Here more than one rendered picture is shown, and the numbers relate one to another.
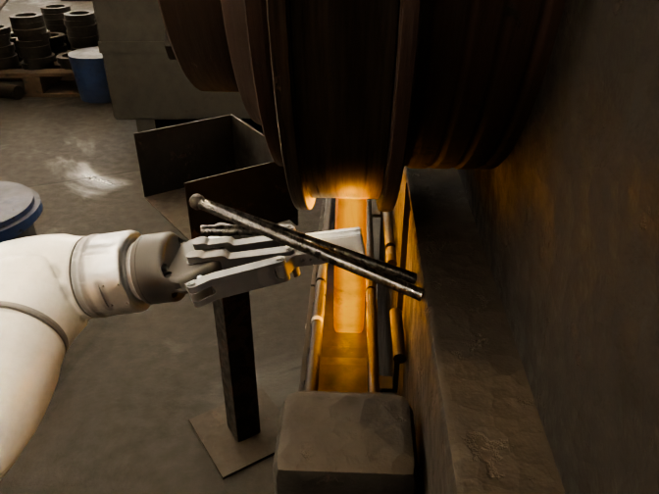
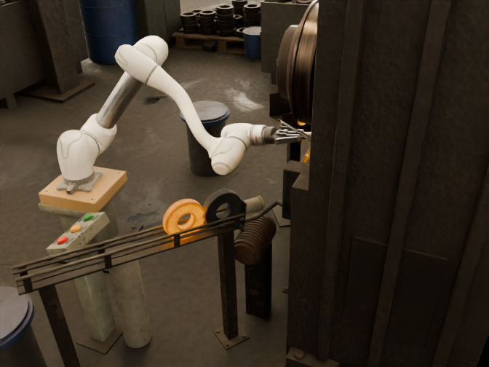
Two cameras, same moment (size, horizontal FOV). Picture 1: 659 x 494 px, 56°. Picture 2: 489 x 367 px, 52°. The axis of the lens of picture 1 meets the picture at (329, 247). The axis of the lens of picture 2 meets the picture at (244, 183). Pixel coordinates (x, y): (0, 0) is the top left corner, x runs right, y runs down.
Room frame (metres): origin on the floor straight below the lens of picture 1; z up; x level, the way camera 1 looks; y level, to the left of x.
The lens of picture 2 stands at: (-1.27, -0.42, 1.79)
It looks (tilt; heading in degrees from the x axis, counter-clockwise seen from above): 33 degrees down; 22
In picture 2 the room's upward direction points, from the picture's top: 2 degrees counter-clockwise
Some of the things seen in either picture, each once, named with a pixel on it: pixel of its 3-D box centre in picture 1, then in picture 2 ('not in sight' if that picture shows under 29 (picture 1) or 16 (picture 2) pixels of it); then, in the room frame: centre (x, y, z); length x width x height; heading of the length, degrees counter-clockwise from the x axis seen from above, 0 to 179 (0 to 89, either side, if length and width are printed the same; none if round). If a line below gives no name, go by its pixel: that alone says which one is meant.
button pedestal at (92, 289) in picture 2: not in sight; (90, 284); (-0.11, 0.75, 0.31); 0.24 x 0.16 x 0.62; 178
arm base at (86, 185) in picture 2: not in sight; (77, 179); (0.40, 1.16, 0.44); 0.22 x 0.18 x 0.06; 14
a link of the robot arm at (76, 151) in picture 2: not in sight; (75, 152); (0.43, 1.16, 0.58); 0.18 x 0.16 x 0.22; 7
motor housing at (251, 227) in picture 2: not in sight; (255, 274); (0.22, 0.14, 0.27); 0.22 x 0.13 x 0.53; 178
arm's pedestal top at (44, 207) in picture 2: not in sight; (83, 194); (0.41, 1.16, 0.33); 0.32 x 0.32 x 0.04; 4
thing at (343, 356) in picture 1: (343, 370); not in sight; (0.52, -0.02, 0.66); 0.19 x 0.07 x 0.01; 178
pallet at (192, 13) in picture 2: (50, 43); (233, 21); (4.02, 1.78, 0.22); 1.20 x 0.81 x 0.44; 93
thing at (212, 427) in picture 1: (228, 304); (292, 161); (1.05, 0.21, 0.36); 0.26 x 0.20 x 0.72; 33
